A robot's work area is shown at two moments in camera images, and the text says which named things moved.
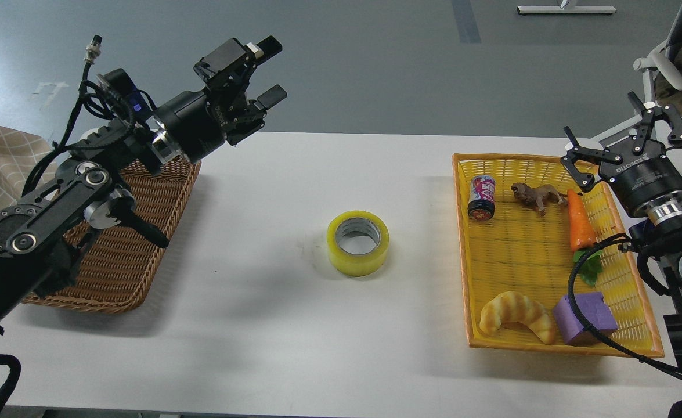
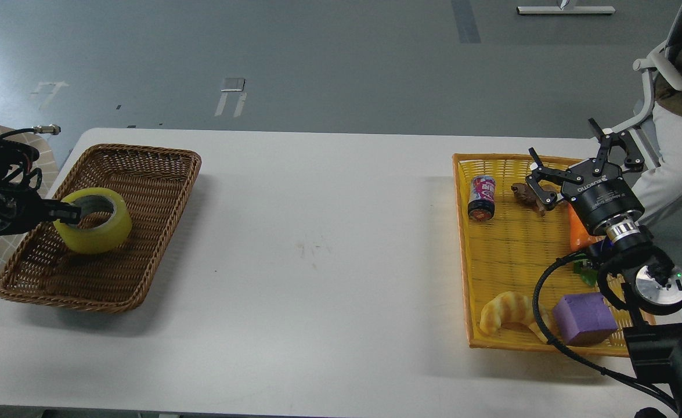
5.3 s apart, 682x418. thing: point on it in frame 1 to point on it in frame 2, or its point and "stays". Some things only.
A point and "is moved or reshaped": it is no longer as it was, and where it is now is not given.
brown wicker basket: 118,266 stays
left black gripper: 199,123 to 6,212
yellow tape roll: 361,265 is moved or reshaped
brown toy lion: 538,196 stays
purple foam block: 594,310 stays
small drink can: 481,203 stays
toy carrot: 582,237 stays
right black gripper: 640,173 to 602,195
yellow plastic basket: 515,252 stays
